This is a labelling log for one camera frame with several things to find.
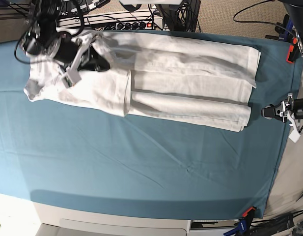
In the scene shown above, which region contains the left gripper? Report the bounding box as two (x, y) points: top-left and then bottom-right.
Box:
(261, 93), (303, 128)

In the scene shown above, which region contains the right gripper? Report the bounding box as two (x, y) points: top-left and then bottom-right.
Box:
(20, 30), (110, 72)

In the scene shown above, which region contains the white T-shirt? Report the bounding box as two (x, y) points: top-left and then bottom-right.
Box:
(24, 30), (261, 132)

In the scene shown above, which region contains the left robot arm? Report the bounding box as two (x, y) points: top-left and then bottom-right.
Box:
(280, 0), (303, 119)

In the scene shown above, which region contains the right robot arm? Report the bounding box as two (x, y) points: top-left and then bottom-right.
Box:
(22, 0), (261, 130)

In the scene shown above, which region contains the orange black clamp top right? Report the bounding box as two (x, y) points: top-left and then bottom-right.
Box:
(286, 37), (303, 63)

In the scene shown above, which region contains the black power strip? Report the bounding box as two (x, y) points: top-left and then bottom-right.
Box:
(116, 21), (154, 30)

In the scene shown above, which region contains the blue black clamp top right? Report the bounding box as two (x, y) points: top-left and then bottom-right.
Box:
(265, 14), (295, 43)

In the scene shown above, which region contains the blue table cloth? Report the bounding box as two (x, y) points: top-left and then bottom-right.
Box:
(0, 32), (303, 220)

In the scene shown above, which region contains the blue orange clamp bottom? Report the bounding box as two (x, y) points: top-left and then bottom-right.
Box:
(223, 206), (257, 236)

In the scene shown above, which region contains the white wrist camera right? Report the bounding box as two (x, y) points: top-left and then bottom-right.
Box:
(61, 69), (81, 88)

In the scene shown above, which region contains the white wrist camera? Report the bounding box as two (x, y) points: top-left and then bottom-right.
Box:
(61, 69), (81, 88)
(288, 130), (301, 143)

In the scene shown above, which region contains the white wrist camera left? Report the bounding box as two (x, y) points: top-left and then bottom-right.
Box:
(288, 130), (301, 143)

